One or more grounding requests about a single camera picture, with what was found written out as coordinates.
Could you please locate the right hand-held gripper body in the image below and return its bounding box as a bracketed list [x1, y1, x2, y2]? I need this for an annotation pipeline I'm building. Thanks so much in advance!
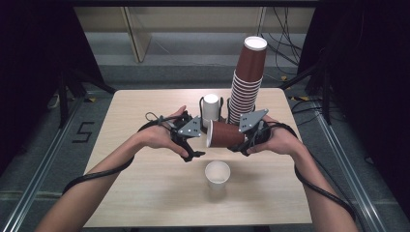
[231, 108, 276, 157]

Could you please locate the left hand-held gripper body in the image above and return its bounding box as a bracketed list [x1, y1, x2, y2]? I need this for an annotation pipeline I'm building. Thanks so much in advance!
[167, 110, 203, 157]

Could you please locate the brown paper drinking cup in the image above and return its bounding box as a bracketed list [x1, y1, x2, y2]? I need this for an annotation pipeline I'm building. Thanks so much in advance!
[205, 119, 249, 149]

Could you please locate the white paper cup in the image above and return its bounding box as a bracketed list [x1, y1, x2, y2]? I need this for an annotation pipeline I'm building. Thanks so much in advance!
[201, 93, 221, 129]
[204, 159, 232, 190]

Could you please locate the black wire cup rack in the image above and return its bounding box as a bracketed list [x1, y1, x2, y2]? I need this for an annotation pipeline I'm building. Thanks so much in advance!
[197, 95, 259, 135]

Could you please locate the stack of brown cups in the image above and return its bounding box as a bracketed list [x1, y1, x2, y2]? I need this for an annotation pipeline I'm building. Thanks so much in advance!
[227, 35, 269, 126]

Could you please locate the person's left hand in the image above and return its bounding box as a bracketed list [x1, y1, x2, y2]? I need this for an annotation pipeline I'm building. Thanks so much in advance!
[134, 104, 191, 159]

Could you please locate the person's right hand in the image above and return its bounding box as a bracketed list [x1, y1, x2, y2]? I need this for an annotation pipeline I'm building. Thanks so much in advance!
[248, 115, 306, 157]

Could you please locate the yellow black floor tape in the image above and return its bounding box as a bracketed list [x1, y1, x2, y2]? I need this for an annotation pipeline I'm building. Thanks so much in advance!
[279, 75, 311, 102]

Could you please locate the black metal stand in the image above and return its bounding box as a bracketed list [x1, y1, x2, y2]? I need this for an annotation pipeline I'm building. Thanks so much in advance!
[57, 66, 118, 130]
[279, 59, 334, 126]

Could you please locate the beige wooden panel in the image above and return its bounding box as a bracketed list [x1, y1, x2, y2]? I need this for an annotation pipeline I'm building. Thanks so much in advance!
[120, 7, 153, 64]

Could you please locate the black curtain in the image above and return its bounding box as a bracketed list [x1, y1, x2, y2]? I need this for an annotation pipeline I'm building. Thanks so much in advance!
[0, 0, 105, 168]
[298, 0, 410, 220]

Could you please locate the bundle of hanging black cables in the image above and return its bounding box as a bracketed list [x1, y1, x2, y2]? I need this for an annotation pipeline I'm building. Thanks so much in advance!
[266, 7, 305, 77]

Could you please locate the right hand-held gripper cable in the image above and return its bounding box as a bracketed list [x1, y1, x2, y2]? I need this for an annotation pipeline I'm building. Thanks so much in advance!
[249, 119, 358, 222]

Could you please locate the hand-held gripper cable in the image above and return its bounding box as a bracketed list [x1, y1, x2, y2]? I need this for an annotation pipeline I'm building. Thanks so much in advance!
[249, 119, 358, 222]
[61, 111, 189, 196]

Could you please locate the left hand-held gripper cable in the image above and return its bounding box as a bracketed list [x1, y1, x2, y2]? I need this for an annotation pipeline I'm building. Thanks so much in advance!
[61, 111, 189, 196]

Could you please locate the aluminium floor rail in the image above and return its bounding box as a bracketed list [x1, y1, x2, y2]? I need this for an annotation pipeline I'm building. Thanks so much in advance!
[0, 96, 86, 232]
[312, 101, 385, 232]

